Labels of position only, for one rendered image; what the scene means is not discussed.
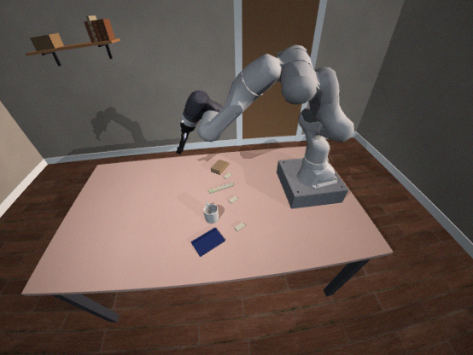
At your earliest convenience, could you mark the dark blue rectangular pad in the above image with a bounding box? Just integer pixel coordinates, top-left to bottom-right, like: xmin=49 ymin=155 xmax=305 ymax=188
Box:
xmin=191 ymin=227 xmax=225 ymax=257

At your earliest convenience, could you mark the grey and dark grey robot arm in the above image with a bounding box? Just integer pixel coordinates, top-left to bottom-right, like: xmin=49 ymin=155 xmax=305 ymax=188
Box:
xmin=181 ymin=44 xmax=354 ymax=189

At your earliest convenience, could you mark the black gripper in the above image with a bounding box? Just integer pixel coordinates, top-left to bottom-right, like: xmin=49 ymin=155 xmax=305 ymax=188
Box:
xmin=176 ymin=123 xmax=195 ymax=154

